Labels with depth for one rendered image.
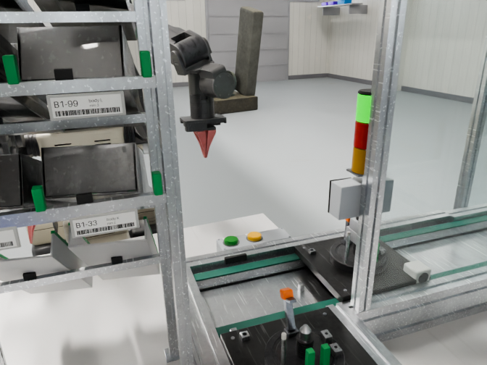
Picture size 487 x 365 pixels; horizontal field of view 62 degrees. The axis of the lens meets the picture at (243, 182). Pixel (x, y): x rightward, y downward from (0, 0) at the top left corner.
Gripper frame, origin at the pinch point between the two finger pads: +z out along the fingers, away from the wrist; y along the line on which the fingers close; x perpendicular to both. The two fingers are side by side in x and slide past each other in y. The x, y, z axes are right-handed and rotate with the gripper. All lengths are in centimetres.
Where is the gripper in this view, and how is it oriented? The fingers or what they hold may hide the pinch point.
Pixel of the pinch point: (204, 153)
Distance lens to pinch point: 100.8
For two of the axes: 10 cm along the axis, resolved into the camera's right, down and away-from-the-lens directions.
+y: 9.5, -1.3, 3.0
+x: -3.2, -3.1, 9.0
